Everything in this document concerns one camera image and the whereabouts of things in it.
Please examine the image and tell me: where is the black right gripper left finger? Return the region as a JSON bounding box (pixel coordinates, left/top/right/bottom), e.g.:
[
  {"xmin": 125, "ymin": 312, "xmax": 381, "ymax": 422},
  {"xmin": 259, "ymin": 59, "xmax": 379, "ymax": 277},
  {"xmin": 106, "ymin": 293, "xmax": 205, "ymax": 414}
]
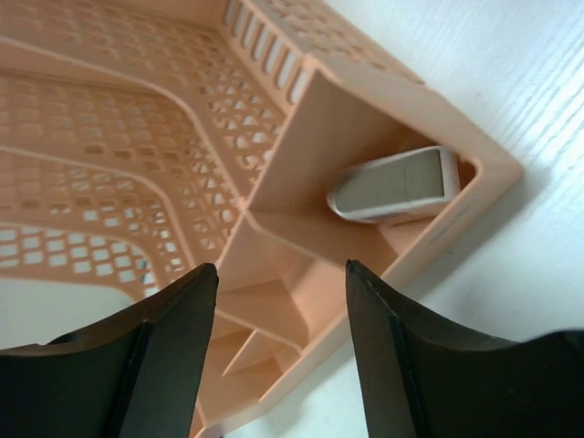
[{"xmin": 1, "ymin": 263, "xmax": 218, "ymax": 437}]

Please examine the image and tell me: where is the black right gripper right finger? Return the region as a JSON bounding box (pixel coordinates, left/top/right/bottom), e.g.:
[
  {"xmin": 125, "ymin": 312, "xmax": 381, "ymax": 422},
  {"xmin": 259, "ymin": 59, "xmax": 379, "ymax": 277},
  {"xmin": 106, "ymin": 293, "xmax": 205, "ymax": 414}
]
[{"xmin": 345, "ymin": 260, "xmax": 583, "ymax": 437}]

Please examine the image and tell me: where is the peach plastic desk organizer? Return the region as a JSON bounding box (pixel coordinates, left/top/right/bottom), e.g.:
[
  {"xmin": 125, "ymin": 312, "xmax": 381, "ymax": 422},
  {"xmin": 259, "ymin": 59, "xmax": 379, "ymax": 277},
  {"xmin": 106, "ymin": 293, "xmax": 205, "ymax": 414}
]
[{"xmin": 1, "ymin": 1, "xmax": 523, "ymax": 437}]

